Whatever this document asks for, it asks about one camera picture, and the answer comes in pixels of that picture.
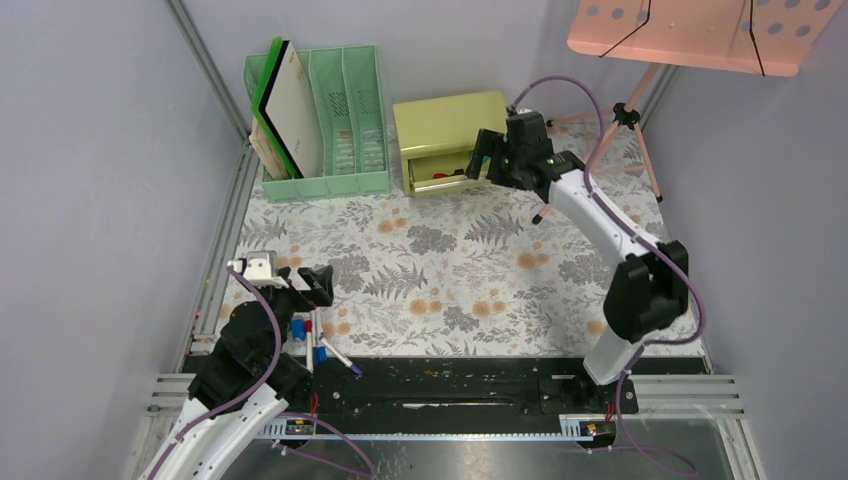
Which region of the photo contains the white red marker pen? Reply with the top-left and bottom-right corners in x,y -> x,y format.
304,320 -> 314,373

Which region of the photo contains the purple cartoon book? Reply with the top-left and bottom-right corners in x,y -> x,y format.
249,118 -> 290,181

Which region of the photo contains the small blue cap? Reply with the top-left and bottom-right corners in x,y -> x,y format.
290,318 -> 307,342

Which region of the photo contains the white blue marker pen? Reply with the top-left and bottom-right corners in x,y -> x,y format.
319,334 -> 363,376

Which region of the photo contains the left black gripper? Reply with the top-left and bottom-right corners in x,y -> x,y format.
252,265 -> 333,364

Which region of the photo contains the aluminium rail frame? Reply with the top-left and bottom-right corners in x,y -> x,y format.
135,0 -> 266,480

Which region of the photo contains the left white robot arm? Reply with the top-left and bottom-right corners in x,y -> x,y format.
140,257 -> 334,479

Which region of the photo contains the red black stamp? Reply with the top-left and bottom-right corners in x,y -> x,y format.
432,169 -> 465,180

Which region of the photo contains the green Treehouse book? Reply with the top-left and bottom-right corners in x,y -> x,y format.
249,127 -> 281,181

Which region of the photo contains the mint green file organizer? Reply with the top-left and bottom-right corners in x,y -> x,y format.
242,45 -> 391,203

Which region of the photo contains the yellow-green drawer cabinet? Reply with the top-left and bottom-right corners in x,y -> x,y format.
393,90 -> 507,197

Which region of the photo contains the pink music stand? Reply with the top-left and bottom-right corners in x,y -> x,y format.
568,1 -> 847,231

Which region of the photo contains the white perforated board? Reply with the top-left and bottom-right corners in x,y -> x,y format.
268,40 -> 324,179

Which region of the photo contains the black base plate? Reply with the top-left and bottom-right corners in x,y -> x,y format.
182,354 -> 710,437

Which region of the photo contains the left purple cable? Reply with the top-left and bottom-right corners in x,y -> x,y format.
145,263 -> 283,480

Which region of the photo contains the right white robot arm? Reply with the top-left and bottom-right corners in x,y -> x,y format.
466,111 -> 688,412

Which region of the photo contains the green clip file folder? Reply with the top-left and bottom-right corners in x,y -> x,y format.
251,36 -> 303,179

